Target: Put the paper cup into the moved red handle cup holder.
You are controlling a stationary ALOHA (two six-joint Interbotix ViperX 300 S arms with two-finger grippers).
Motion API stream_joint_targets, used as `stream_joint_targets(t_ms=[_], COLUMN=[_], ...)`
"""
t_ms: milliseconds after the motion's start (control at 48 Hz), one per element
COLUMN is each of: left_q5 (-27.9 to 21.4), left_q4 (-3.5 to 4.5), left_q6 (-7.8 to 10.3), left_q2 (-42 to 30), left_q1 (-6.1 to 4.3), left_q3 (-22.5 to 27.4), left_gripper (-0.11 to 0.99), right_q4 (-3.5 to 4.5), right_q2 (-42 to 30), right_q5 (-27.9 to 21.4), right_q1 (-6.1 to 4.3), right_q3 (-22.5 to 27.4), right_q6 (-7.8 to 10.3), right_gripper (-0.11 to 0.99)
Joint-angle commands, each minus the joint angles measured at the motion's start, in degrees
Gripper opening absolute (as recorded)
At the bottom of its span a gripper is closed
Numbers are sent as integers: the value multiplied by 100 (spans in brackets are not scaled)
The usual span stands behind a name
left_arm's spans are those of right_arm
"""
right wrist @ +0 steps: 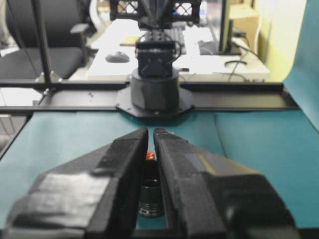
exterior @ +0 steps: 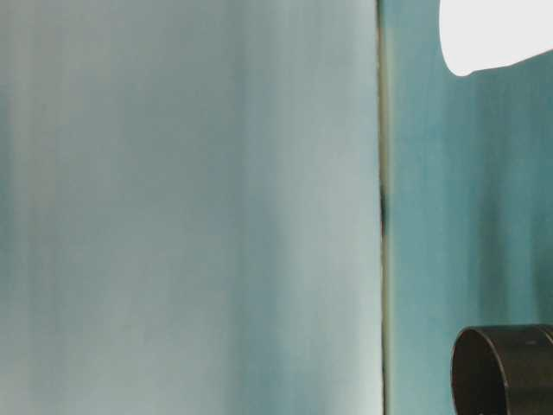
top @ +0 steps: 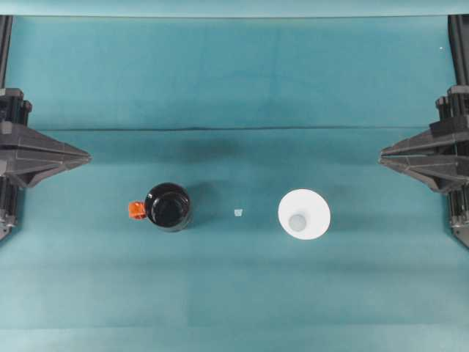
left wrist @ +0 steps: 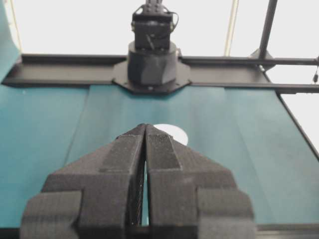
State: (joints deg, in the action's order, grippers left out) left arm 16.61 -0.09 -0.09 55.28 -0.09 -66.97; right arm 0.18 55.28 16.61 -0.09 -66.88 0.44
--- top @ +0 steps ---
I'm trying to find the white paper cup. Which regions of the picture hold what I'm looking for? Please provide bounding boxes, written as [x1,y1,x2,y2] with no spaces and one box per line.
[277,187,332,241]

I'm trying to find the blue-green table cloth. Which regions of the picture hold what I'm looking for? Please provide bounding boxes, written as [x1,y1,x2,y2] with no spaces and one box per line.
[0,0,469,352]

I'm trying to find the black frame rail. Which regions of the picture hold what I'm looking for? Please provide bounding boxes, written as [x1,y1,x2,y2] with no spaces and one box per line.
[0,15,14,91]
[447,15,469,89]

